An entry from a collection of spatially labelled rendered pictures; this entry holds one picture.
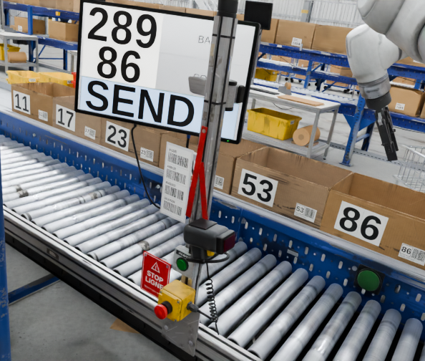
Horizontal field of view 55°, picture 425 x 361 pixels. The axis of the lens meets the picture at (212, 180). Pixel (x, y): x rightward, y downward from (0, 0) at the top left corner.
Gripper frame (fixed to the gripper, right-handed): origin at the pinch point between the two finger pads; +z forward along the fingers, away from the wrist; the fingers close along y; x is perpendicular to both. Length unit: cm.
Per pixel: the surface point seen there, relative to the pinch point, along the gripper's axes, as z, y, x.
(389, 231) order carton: 21.4, 17.6, -4.1
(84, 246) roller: -13, 55, -95
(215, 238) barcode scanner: -24, 68, -28
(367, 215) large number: 16.0, 15.0, -10.1
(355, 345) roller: 29, 56, -12
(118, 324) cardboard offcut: 58, 35, -146
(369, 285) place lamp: 32.9, 30.4, -12.0
